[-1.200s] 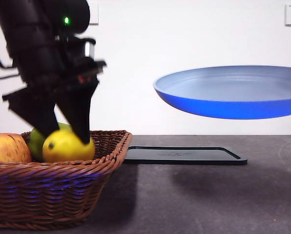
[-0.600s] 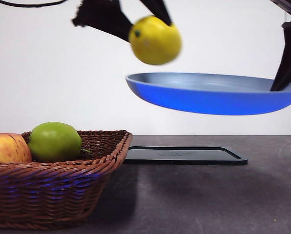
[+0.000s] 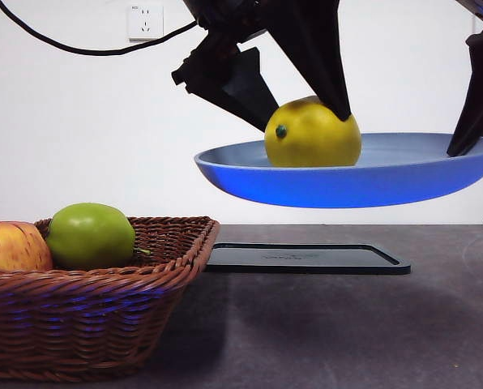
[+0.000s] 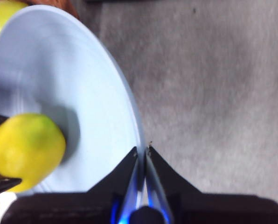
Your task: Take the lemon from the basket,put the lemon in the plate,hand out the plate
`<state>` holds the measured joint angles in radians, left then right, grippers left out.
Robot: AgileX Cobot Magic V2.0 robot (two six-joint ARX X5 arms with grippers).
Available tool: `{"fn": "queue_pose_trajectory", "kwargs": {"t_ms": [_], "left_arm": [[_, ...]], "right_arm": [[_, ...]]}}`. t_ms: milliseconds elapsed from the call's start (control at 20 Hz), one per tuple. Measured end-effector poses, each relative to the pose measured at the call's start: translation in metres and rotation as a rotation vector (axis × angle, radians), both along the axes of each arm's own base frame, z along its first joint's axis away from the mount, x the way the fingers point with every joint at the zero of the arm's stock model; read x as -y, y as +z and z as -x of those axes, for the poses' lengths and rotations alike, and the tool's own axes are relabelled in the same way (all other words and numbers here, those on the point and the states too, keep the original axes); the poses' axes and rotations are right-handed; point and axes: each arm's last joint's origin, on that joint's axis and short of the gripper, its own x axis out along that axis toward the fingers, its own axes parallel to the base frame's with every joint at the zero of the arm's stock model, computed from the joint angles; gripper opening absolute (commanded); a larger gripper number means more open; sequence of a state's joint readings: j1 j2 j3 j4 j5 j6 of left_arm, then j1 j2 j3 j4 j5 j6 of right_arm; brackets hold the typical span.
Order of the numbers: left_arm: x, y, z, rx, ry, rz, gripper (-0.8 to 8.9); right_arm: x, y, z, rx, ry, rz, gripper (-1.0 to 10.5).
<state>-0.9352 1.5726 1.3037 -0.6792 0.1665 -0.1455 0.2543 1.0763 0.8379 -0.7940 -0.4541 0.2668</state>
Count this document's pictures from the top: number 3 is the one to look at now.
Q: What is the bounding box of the yellow lemon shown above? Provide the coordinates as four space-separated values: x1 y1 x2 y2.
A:
263 96 363 168

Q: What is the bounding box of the blue round plate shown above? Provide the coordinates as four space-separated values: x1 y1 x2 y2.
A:
193 132 483 209

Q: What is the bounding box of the brown wicker basket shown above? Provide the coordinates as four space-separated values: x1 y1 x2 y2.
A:
0 216 221 383

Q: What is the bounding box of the black flat tray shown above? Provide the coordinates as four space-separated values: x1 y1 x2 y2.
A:
203 242 412 276

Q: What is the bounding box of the green apple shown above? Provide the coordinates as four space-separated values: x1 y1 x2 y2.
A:
45 203 152 271

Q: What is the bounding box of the red yellow apple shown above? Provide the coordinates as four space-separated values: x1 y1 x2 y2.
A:
0 220 54 273

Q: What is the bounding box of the white wall socket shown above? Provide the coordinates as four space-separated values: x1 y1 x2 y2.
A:
127 3 165 43

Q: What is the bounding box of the black cable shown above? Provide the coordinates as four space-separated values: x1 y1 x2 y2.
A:
0 0 200 57

